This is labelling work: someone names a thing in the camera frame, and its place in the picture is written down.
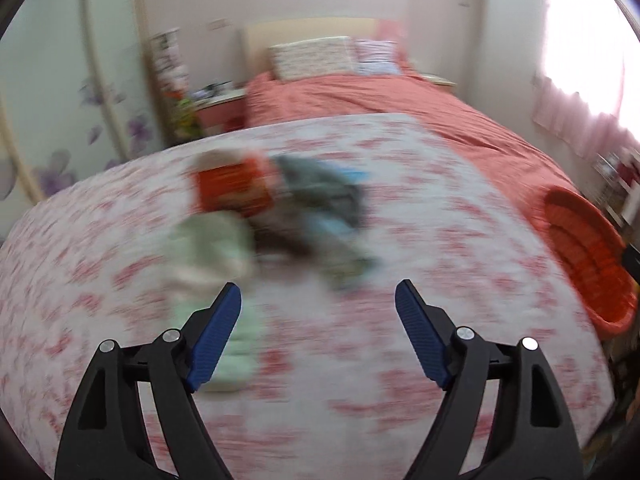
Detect light green cloth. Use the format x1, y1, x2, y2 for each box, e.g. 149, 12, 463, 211
164, 211, 267, 394

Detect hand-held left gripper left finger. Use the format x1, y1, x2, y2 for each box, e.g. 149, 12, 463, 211
54, 282, 243, 480

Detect pink striped pillow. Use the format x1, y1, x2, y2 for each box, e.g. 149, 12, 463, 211
354, 38, 402, 76

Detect floral sliding door wardrobe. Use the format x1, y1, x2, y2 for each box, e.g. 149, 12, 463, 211
0, 0, 172, 247

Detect pink curtain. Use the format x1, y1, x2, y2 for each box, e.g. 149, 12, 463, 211
529, 0, 640, 162

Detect floral print pillow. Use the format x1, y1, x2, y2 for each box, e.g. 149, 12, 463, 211
267, 36, 359, 83

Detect grey blue cloth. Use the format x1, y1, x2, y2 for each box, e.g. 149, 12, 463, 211
251, 154, 382, 292

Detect pink floral tablecloth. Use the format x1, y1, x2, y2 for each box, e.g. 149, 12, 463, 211
0, 112, 617, 480

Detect bed with coral duvet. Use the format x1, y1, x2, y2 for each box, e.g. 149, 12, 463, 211
244, 70, 582, 212

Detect red instant noodle cup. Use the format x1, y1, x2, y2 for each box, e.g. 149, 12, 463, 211
192, 152, 277, 217

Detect orange plastic basket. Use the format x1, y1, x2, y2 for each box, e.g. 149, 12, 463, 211
542, 184, 640, 339

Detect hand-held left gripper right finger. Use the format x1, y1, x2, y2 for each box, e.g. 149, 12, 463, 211
394, 279, 586, 480

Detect plush toy display column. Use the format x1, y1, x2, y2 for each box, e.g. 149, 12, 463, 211
147, 29, 196, 141

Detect cream pink bed headboard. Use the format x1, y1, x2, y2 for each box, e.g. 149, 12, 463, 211
240, 17, 407, 81

